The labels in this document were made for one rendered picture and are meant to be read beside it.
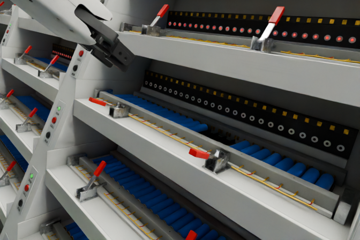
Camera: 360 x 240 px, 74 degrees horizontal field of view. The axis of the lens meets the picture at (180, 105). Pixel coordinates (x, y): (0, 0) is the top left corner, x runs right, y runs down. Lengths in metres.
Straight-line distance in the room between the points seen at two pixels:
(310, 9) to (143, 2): 0.44
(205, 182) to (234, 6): 0.49
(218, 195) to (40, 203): 0.53
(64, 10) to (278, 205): 0.34
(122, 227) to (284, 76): 0.40
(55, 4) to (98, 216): 0.41
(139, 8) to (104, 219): 0.55
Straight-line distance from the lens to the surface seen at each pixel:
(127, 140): 0.49
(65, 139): 0.71
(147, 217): 0.53
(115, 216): 0.56
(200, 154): 0.32
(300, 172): 0.43
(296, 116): 0.50
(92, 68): 0.68
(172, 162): 0.41
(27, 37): 1.35
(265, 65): 0.37
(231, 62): 0.40
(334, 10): 0.62
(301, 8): 0.64
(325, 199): 0.37
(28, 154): 0.84
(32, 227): 0.81
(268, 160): 0.42
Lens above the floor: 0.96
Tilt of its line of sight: 1 degrees up
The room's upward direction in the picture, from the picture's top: 21 degrees clockwise
